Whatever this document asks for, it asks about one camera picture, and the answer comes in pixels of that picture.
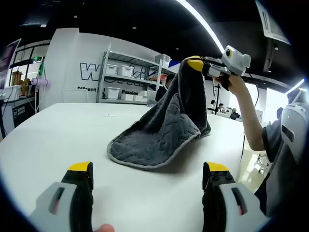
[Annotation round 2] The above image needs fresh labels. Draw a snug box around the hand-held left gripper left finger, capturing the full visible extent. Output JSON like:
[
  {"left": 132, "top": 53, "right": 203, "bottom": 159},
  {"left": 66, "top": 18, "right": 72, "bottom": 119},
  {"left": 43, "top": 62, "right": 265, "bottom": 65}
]
[{"left": 28, "top": 161, "right": 94, "bottom": 232}]

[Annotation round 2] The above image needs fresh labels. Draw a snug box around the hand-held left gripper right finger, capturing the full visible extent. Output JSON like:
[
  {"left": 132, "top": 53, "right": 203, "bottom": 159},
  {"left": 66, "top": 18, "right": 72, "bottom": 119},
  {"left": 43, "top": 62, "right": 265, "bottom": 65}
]
[{"left": 202, "top": 161, "right": 268, "bottom": 232}]

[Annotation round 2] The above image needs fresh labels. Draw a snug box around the grey towel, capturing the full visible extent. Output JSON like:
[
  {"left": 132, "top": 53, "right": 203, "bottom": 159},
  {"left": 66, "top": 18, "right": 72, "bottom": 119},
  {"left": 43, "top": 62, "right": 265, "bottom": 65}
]
[{"left": 107, "top": 58, "right": 212, "bottom": 170}]

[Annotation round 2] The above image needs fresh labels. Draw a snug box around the person's right hand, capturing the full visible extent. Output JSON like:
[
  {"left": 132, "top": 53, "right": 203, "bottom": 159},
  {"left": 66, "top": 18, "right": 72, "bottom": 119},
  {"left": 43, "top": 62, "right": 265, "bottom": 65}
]
[{"left": 213, "top": 74, "right": 245, "bottom": 94}]

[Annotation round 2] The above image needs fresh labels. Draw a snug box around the person's left hand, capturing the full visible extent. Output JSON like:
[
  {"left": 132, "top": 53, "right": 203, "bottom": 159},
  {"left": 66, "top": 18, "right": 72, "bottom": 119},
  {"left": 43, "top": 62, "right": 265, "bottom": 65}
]
[{"left": 93, "top": 223, "right": 115, "bottom": 232}]

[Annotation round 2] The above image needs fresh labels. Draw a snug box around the black tripod stand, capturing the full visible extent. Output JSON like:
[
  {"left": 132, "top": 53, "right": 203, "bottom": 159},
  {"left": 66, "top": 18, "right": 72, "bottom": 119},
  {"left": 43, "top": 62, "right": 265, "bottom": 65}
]
[{"left": 212, "top": 79, "right": 224, "bottom": 116}]

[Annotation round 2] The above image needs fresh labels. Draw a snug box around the ceiling light strip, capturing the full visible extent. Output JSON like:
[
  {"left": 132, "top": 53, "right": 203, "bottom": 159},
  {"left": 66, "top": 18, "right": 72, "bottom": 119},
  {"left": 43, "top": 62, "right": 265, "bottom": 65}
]
[{"left": 176, "top": 0, "right": 226, "bottom": 55}]

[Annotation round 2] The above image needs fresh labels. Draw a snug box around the ceiling mounted white unit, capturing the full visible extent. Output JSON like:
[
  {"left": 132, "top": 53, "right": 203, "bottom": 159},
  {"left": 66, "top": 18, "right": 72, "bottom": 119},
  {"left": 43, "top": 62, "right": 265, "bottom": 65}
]
[{"left": 255, "top": 0, "right": 290, "bottom": 45}]

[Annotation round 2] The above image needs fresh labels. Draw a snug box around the white table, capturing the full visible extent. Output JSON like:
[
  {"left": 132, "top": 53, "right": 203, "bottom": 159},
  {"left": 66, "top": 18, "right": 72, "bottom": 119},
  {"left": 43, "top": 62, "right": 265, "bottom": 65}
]
[{"left": 0, "top": 102, "right": 247, "bottom": 232}]

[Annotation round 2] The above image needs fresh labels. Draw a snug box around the white wearable neck device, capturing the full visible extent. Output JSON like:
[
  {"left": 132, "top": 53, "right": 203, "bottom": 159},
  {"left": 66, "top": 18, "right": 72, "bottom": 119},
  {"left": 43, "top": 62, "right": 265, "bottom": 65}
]
[{"left": 280, "top": 102, "right": 309, "bottom": 170}]

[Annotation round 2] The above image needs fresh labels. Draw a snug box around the metal storage shelf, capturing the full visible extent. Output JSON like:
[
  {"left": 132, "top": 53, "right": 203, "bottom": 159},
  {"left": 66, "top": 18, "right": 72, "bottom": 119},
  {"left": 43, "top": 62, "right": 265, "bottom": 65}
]
[{"left": 96, "top": 43, "right": 174, "bottom": 104}]

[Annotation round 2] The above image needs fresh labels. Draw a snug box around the black counter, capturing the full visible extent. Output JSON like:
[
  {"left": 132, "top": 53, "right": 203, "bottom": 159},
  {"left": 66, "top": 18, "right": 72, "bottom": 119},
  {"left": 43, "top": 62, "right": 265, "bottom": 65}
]
[{"left": 0, "top": 95, "right": 39, "bottom": 136}]

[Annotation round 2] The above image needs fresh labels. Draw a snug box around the purple rolled mat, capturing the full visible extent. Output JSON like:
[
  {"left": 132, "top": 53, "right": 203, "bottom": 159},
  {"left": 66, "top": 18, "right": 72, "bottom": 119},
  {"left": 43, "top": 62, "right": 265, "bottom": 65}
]
[{"left": 30, "top": 77, "right": 52, "bottom": 87}]

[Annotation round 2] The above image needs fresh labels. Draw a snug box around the dark wall screen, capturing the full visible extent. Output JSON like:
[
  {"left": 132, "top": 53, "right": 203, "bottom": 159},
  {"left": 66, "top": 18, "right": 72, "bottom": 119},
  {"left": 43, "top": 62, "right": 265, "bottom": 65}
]
[{"left": 0, "top": 38, "right": 21, "bottom": 90}]

